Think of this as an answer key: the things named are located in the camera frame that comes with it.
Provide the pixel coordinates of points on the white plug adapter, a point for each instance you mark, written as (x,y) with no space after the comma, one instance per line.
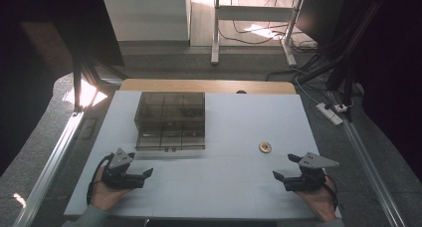
(341,107)

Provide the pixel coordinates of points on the smoky transparent drawer box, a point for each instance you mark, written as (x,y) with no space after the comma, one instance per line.
(170,120)

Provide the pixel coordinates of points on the white table mat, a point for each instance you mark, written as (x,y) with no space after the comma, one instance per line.
(239,120)

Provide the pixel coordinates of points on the aluminium rail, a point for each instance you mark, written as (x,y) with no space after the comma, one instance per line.
(53,160)
(368,160)

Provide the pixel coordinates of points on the person's left hand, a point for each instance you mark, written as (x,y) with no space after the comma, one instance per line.
(104,197)

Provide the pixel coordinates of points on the white metal desk frame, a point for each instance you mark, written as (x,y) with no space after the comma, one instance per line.
(215,38)

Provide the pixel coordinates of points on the dark monitor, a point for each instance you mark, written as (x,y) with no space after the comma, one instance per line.
(318,19)

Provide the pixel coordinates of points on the white power strip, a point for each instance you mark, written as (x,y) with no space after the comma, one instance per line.
(329,113)

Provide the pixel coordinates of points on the person's right hand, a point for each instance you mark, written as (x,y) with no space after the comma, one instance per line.
(320,203)

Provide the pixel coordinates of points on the wooden table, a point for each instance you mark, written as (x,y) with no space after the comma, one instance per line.
(199,86)

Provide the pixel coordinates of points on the black metal stand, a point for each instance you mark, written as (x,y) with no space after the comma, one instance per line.
(77,84)
(346,54)

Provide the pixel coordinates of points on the white cabinet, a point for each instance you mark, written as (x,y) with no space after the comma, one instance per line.
(146,18)

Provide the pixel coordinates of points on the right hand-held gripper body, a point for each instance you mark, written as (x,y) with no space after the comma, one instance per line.
(310,180)

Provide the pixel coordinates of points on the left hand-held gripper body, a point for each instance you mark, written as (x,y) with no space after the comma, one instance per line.
(121,160)

